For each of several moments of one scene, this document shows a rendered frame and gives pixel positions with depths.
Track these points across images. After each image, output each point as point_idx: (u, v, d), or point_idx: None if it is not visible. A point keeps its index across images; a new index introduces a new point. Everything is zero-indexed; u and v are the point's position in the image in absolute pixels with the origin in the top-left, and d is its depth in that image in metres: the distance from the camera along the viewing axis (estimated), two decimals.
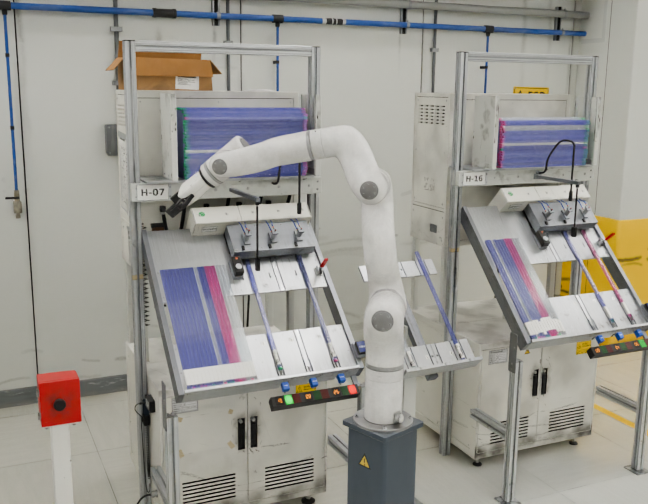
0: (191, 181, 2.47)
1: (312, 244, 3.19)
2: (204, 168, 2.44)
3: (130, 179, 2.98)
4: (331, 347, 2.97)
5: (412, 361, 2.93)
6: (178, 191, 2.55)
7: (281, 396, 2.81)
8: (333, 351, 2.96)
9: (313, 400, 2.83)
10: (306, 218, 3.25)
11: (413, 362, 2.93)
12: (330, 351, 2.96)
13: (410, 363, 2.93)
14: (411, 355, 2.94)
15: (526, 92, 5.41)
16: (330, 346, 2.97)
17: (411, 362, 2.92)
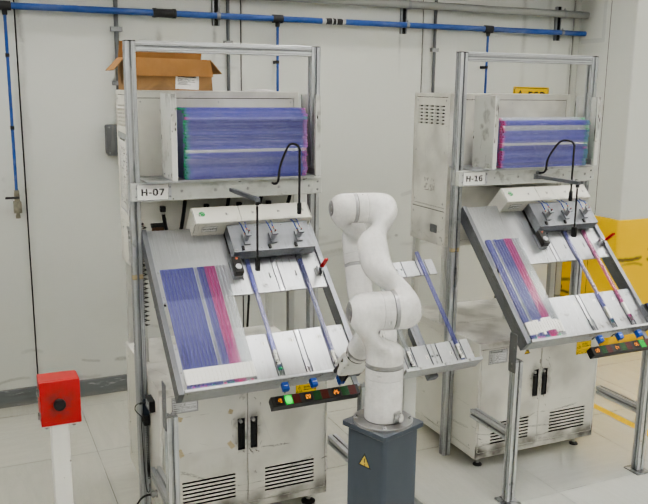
0: (359, 366, 2.80)
1: (312, 244, 3.19)
2: None
3: (130, 179, 2.98)
4: (334, 354, 2.95)
5: (412, 361, 2.93)
6: (345, 376, 2.87)
7: (281, 396, 2.81)
8: (336, 359, 2.94)
9: (313, 400, 2.83)
10: (306, 218, 3.25)
11: (413, 362, 2.93)
12: (333, 358, 2.95)
13: (410, 363, 2.93)
14: (411, 355, 2.94)
15: (526, 92, 5.41)
16: (333, 354, 2.95)
17: (411, 362, 2.92)
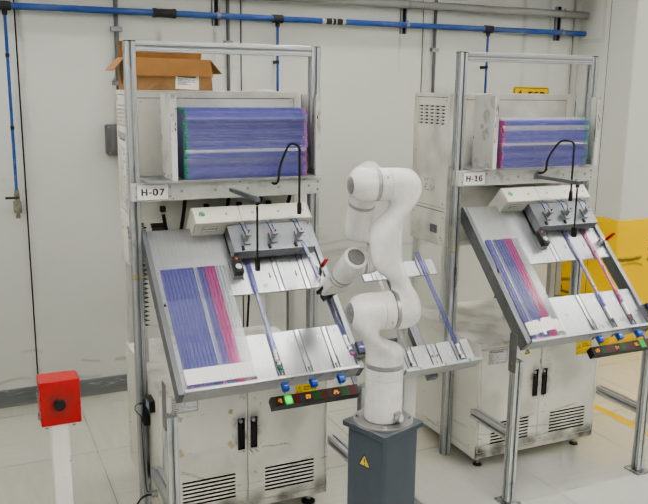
0: None
1: (312, 244, 3.19)
2: (333, 267, 2.84)
3: (130, 179, 2.98)
4: (346, 340, 2.88)
5: (412, 361, 2.93)
6: None
7: (281, 396, 2.81)
8: (349, 344, 2.88)
9: (313, 400, 2.83)
10: (306, 218, 3.25)
11: (413, 362, 2.93)
12: (346, 344, 2.88)
13: (410, 363, 2.93)
14: (411, 355, 2.94)
15: (526, 92, 5.41)
16: (345, 339, 2.88)
17: (411, 362, 2.92)
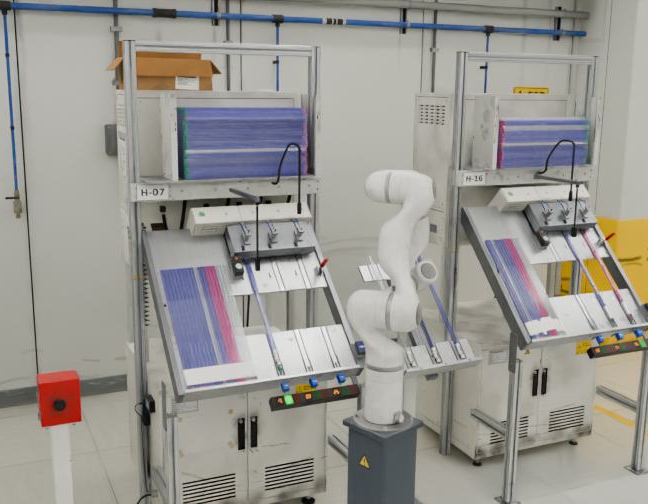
0: None
1: (312, 244, 3.19)
2: None
3: (130, 179, 2.98)
4: (435, 352, 2.99)
5: (412, 361, 2.93)
6: None
7: (281, 396, 2.81)
8: (437, 356, 2.98)
9: (313, 400, 2.83)
10: (306, 218, 3.25)
11: (413, 362, 2.93)
12: (434, 356, 2.98)
13: (410, 363, 2.93)
14: (411, 355, 2.94)
15: (526, 92, 5.41)
16: (434, 351, 2.99)
17: (411, 362, 2.92)
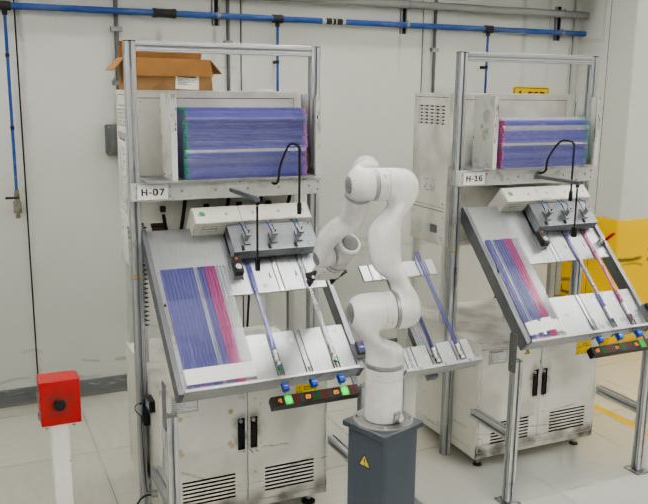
0: None
1: (312, 244, 3.19)
2: None
3: (130, 179, 2.98)
4: (435, 352, 2.99)
5: (333, 352, 2.96)
6: None
7: (281, 396, 2.81)
8: (437, 356, 2.98)
9: (313, 400, 2.83)
10: (306, 218, 3.25)
11: (334, 353, 2.96)
12: (434, 356, 2.98)
13: (331, 354, 2.96)
14: (332, 346, 2.97)
15: (526, 92, 5.41)
16: (434, 351, 2.99)
17: (332, 353, 2.96)
